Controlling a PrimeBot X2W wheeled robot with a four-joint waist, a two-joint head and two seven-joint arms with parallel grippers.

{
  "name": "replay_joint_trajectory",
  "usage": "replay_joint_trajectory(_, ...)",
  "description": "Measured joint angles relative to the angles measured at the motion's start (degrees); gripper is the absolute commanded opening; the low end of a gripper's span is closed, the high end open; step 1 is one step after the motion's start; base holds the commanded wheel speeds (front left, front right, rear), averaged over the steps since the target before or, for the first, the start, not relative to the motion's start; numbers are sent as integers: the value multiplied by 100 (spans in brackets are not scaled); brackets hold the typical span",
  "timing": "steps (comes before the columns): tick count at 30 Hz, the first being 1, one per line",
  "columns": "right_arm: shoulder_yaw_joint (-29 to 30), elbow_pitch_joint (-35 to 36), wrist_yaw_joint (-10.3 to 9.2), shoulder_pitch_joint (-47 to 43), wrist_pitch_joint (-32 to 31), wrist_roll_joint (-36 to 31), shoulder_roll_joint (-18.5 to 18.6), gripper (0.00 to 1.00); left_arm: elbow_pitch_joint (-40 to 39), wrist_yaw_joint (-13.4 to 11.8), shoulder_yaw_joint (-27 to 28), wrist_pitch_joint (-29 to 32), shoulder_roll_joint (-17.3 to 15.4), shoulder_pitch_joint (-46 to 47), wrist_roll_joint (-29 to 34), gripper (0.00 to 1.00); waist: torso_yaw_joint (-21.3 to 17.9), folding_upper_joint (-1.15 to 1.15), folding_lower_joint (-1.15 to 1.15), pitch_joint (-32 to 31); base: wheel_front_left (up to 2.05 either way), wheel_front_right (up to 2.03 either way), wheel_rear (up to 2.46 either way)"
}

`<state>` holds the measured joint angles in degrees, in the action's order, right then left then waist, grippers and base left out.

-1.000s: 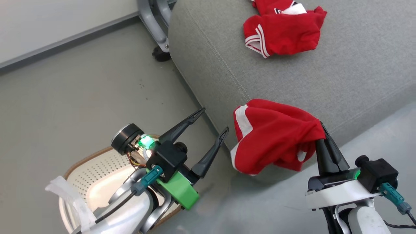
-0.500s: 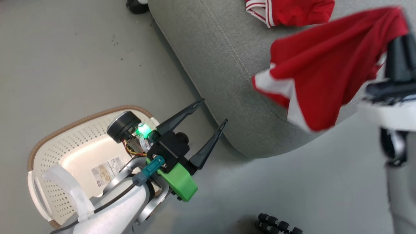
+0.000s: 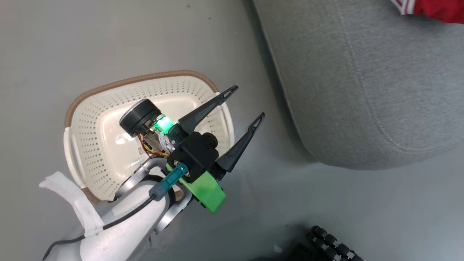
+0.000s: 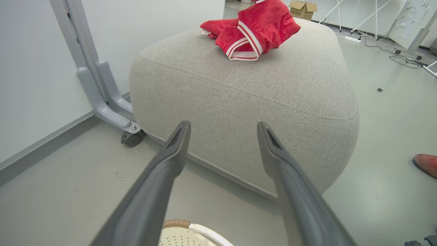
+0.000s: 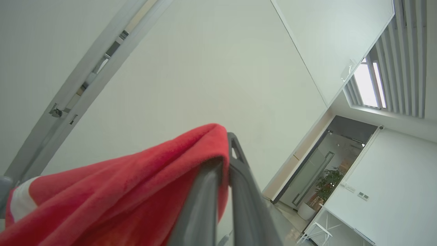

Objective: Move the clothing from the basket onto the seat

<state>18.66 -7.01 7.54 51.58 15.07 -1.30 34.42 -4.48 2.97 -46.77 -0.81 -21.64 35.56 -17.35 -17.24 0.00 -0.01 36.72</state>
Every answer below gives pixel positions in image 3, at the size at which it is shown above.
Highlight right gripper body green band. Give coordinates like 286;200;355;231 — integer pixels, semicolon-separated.
119;98;189;157

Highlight white fabric strap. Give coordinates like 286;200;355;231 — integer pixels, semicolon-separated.
39;171;105;238

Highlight black cable teal connector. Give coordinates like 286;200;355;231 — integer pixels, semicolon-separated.
42;162;190;261

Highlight red white garment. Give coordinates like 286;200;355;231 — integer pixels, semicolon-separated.
390;0;464;24

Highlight cream perforated laundry basket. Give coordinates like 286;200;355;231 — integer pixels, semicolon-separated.
63;70;235;203

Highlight grey fabric sofa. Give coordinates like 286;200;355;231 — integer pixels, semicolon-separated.
252;0;464;171

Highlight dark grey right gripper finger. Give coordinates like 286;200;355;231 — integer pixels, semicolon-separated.
216;112;266;173
177;85;239;136

